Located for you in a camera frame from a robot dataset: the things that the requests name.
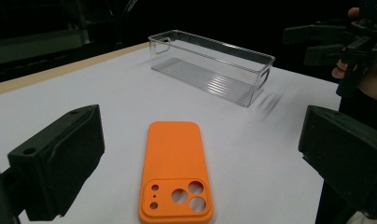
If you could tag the clear plastic box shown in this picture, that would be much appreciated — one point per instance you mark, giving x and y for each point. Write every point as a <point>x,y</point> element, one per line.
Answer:
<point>208,74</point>

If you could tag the white paper sheet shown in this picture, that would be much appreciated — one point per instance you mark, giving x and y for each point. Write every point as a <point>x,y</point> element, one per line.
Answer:
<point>115,102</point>

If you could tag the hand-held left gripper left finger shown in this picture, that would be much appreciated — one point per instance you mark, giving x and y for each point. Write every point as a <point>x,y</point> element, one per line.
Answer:
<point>59,161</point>

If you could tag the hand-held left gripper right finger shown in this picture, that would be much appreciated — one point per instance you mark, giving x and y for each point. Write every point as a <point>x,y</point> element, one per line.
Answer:
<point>348,155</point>

